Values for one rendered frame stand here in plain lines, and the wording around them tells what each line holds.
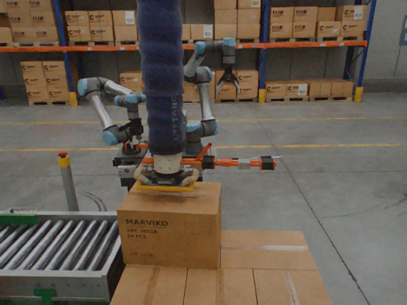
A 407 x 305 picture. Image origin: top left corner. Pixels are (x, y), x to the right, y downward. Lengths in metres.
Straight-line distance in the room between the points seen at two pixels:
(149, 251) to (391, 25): 10.55
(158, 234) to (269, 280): 0.71
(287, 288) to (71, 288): 1.27
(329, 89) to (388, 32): 2.81
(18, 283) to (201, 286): 1.10
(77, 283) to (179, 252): 0.62
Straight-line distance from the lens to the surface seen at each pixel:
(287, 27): 9.14
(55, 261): 2.32
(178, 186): 1.81
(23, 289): 2.30
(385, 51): 11.60
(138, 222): 1.92
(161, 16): 1.64
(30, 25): 9.93
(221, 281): 1.96
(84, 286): 2.11
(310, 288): 2.00
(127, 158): 2.41
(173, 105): 1.69
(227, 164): 1.83
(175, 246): 1.96
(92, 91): 2.42
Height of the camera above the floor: 1.91
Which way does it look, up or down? 22 degrees down
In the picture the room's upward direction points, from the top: 1 degrees counter-clockwise
